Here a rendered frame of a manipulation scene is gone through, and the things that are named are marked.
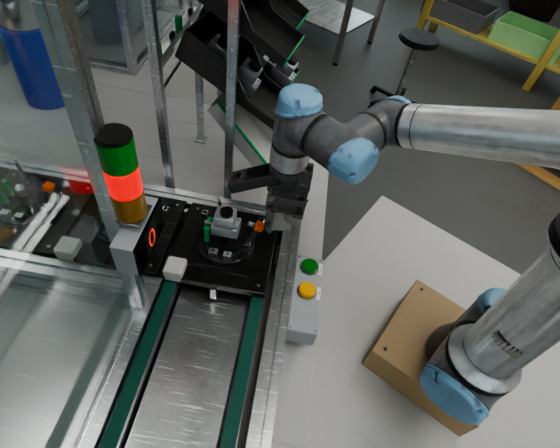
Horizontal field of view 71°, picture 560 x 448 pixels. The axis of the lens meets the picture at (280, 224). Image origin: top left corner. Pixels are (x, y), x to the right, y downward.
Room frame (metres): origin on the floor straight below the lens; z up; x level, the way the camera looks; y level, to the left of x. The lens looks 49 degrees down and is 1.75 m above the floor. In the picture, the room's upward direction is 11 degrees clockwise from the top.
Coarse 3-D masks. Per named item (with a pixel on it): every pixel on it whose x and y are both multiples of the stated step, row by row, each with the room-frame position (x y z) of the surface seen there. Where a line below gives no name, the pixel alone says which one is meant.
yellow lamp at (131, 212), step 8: (112, 200) 0.38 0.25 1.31; (136, 200) 0.39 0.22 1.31; (144, 200) 0.40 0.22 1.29; (120, 208) 0.38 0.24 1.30; (128, 208) 0.38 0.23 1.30; (136, 208) 0.38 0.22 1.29; (144, 208) 0.40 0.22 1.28; (120, 216) 0.38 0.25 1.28; (128, 216) 0.38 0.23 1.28; (136, 216) 0.38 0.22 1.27; (144, 216) 0.39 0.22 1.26
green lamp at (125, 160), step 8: (96, 144) 0.38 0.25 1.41; (128, 144) 0.39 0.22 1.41; (104, 152) 0.38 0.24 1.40; (112, 152) 0.38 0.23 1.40; (120, 152) 0.38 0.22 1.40; (128, 152) 0.39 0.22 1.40; (136, 152) 0.41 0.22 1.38; (104, 160) 0.38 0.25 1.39; (112, 160) 0.38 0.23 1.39; (120, 160) 0.38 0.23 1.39; (128, 160) 0.39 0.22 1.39; (136, 160) 0.40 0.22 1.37; (104, 168) 0.38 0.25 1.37; (112, 168) 0.38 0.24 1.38; (120, 168) 0.38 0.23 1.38; (128, 168) 0.38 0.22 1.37; (136, 168) 0.40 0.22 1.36; (120, 176) 0.38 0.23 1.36
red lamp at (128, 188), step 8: (104, 176) 0.38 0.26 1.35; (112, 176) 0.38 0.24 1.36; (128, 176) 0.38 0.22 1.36; (136, 176) 0.39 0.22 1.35; (112, 184) 0.38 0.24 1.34; (120, 184) 0.38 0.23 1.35; (128, 184) 0.38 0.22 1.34; (136, 184) 0.39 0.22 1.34; (112, 192) 0.38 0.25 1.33; (120, 192) 0.38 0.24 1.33; (128, 192) 0.38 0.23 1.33; (136, 192) 0.39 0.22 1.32; (120, 200) 0.38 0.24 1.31; (128, 200) 0.38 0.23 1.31
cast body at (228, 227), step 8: (224, 208) 0.60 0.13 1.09; (232, 208) 0.61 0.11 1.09; (216, 216) 0.58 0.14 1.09; (224, 216) 0.58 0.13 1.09; (232, 216) 0.59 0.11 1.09; (208, 224) 0.59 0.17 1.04; (216, 224) 0.57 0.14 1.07; (224, 224) 0.57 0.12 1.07; (232, 224) 0.57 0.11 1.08; (240, 224) 0.60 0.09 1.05; (216, 232) 0.57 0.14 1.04; (224, 232) 0.57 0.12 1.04; (232, 232) 0.57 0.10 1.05
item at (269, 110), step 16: (208, 16) 0.95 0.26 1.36; (192, 32) 0.88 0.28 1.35; (208, 32) 0.96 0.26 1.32; (224, 32) 0.95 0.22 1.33; (192, 48) 0.83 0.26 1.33; (208, 48) 0.82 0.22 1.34; (240, 48) 0.94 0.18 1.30; (192, 64) 0.83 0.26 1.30; (208, 64) 0.82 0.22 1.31; (224, 64) 0.81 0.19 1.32; (240, 64) 0.94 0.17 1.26; (208, 80) 0.82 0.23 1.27; (224, 80) 0.81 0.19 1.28; (240, 96) 0.81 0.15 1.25; (256, 96) 0.87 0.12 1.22; (272, 96) 0.90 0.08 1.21; (256, 112) 0.80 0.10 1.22; (272, 112) 0.85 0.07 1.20; (272, 128) 0.79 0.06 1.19
